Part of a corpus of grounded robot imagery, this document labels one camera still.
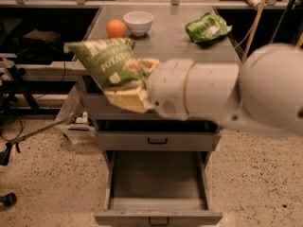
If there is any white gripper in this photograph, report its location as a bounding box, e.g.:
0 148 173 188
103 58 194 120

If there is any green jalapeno chip bag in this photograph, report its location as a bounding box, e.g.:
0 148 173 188
64 38 149 90

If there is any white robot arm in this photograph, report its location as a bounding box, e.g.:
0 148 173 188
104 44 303 137

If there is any grey middle drawer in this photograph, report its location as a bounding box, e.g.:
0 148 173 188
96 119 220 151

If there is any grey metal drawer cabinet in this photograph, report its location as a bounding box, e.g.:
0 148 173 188
73 4 240 162

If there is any light green chip bag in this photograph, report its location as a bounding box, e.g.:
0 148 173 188
185 12 232 44

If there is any grey bottom drawer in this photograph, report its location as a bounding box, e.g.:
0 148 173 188
95 151 223 227

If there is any white ceramic bowl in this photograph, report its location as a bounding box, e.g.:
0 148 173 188
123 11 153 36

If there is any orange fruit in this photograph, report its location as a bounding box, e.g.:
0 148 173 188
106 20 126 38

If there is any white power strip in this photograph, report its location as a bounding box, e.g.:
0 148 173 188
74 112 88 124

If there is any black office chair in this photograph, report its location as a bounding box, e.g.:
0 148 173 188
0 18 40 208

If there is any grey tripod leg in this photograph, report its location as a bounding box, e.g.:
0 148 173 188
0 113 80 166

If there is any wooden easel frame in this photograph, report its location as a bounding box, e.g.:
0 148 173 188
241 0 295 63

